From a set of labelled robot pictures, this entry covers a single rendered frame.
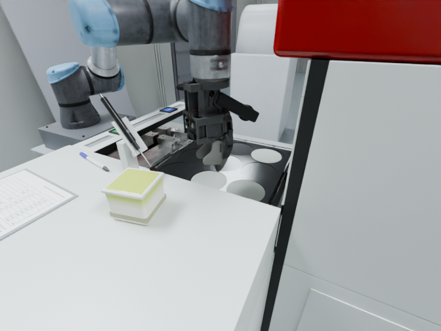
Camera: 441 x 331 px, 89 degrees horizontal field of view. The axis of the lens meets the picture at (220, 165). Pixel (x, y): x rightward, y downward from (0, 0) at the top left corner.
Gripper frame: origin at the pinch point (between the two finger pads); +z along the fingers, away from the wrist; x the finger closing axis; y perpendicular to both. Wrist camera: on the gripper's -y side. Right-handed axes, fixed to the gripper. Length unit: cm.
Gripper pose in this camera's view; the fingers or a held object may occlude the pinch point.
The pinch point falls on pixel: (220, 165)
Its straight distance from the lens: 54.4
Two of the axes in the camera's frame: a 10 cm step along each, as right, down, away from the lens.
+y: -8.7, 2.5, -4.2
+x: 4.9, 4.4, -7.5
